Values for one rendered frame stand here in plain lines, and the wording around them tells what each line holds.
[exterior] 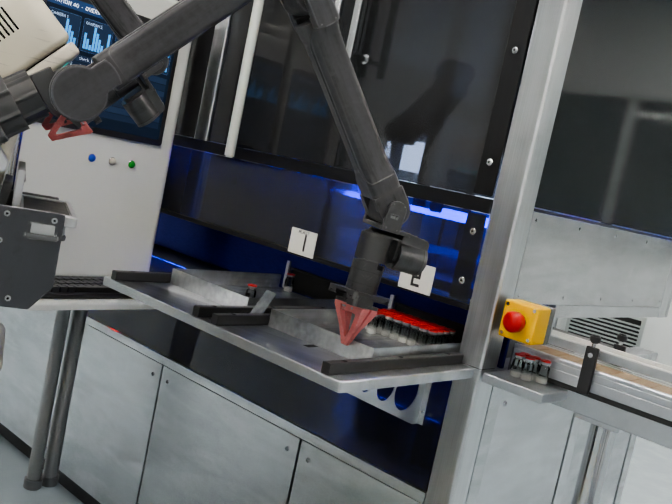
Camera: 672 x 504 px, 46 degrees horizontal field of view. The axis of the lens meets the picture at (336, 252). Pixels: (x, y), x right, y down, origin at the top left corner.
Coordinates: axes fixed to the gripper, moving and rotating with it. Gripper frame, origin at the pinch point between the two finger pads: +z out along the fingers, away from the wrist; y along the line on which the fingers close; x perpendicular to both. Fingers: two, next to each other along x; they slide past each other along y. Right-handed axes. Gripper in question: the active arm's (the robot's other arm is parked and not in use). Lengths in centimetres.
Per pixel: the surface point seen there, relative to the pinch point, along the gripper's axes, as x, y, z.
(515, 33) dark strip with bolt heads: -2, 20, -65
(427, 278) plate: 4.5, 25.9, -14.3
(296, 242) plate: 43, 26, -13
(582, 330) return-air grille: 161, 488, -3
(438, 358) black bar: -7.9, 18.6, -0.6
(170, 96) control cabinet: 91, 13, -40
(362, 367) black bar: -8.0, -3.8, 2.6
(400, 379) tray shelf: -10.9, 3.9, 3.3
